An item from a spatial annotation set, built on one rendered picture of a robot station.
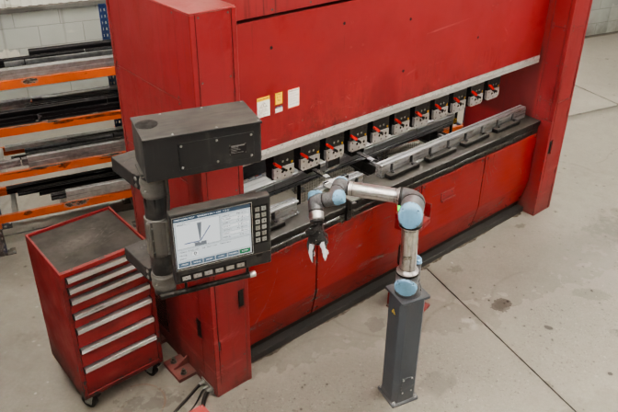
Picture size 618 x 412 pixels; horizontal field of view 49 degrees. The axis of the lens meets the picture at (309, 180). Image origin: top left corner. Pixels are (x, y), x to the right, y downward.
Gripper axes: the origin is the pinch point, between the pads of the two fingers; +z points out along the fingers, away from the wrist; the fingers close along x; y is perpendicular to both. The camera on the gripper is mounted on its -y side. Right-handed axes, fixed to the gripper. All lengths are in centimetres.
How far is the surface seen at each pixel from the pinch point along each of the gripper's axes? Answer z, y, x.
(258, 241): -3.2, -36.8, 14.0
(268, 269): -12, 58, 54
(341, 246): -31, 106, 23
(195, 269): 8, -50, 39
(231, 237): -4, -48, 22
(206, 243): -1, -54, 31
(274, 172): -62, 31, 35
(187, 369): 39, 71, 119
